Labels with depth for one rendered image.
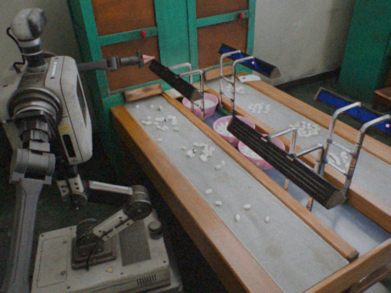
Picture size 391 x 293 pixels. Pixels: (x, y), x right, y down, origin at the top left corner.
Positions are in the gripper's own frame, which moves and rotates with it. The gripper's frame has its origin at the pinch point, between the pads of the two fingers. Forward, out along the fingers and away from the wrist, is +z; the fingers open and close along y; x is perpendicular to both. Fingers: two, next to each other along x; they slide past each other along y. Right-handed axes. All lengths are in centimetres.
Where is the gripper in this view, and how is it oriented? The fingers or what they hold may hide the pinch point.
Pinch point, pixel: (153, 57)
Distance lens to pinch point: 207.1
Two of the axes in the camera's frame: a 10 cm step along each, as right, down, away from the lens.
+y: 1.4, 9.5, 2.7
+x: 2.7, 2.3, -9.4
